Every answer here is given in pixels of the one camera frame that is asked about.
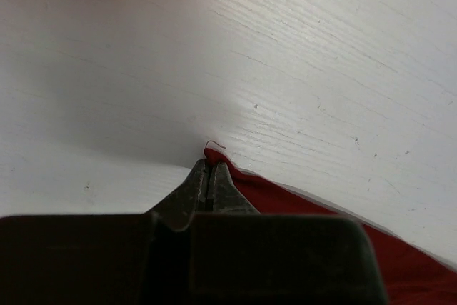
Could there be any dark red t shirt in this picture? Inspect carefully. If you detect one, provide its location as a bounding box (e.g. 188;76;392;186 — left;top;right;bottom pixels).
204;146;456;304

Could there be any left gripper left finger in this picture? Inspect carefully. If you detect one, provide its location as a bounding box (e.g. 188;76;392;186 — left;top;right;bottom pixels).
1;161;206;304

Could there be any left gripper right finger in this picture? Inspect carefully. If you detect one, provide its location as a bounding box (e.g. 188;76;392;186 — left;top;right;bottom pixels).
188;163;388;304

